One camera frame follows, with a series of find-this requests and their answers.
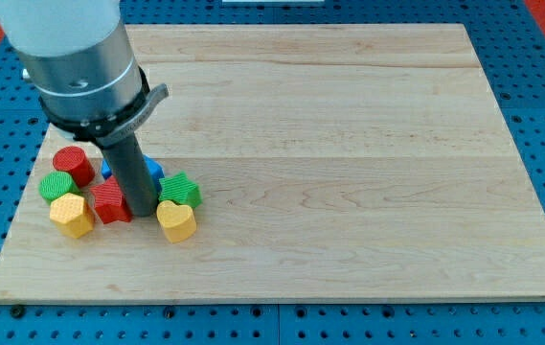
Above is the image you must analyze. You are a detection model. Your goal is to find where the black clamp ring with lever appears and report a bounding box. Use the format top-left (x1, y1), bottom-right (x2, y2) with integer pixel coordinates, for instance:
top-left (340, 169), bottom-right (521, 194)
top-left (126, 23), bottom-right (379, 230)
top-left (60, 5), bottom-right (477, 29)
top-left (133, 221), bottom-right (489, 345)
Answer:
top-left (40, 67), bottom-right (169, 148)

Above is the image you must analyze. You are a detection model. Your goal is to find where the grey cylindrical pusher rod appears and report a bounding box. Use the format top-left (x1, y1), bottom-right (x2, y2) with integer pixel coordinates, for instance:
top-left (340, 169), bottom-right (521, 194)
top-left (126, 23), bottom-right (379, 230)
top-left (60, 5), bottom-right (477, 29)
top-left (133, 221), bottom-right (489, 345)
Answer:
top-left (102, 134), bottom-right (158, 217)

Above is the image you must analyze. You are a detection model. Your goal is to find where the blue cube block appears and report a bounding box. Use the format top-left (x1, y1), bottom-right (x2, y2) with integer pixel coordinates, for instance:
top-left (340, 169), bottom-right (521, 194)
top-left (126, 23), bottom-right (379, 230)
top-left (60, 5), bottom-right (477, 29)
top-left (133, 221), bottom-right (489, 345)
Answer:
top-left (101, 155), bottom-right (165, 193)

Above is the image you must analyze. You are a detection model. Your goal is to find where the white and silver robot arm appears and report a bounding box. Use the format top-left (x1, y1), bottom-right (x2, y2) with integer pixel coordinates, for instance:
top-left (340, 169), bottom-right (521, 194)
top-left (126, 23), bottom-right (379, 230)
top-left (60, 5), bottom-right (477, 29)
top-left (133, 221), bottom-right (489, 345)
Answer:
top-left (0, 0), bottom-right (169, 217)

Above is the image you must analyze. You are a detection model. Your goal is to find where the red star block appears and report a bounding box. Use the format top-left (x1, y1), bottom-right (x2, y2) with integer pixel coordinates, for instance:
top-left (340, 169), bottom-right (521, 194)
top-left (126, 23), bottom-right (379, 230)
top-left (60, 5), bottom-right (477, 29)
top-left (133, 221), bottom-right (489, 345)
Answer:
top-left (90, 176), bottom-right (132, 224)

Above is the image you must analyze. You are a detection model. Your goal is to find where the green star block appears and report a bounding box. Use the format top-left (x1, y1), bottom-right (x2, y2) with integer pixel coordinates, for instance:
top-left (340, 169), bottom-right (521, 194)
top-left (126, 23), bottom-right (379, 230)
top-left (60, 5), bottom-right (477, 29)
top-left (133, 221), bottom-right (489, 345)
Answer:
top-left (158, 172), bottom-right (202, 208)

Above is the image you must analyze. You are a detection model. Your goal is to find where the red cylinder block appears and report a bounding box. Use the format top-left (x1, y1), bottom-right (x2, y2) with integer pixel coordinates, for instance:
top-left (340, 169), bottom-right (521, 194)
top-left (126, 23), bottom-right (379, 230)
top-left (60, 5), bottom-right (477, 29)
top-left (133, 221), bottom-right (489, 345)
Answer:
top-left (52, 146), bottom-right (95, 187)

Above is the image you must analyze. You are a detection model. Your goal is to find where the green cylinder block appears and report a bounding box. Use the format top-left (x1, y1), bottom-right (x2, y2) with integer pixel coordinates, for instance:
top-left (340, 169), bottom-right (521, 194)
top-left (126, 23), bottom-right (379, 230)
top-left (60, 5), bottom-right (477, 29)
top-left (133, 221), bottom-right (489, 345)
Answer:
top-left (38, 171), bottom-right (81, 204)

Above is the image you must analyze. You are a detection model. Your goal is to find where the yellow hexagon block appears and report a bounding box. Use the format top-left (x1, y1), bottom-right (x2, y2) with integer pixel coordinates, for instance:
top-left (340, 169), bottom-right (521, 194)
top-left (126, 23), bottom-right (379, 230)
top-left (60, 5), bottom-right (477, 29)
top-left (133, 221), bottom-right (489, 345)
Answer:
top-left (49, 193), bottom-right (95, 239)

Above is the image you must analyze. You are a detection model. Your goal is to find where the yellow heart block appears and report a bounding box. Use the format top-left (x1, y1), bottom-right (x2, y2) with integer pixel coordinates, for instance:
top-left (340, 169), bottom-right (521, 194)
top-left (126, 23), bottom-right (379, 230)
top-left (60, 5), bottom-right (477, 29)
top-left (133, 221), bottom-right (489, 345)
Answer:
top-left (156, 200), bottom-right (197, 243)

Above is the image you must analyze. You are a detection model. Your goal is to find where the wooden board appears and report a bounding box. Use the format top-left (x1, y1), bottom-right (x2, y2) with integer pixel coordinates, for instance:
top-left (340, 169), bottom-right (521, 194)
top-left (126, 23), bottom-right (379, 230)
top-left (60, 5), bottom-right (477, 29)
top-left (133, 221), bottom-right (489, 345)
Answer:
top-left (0, 24), bottom-right (545, 305)

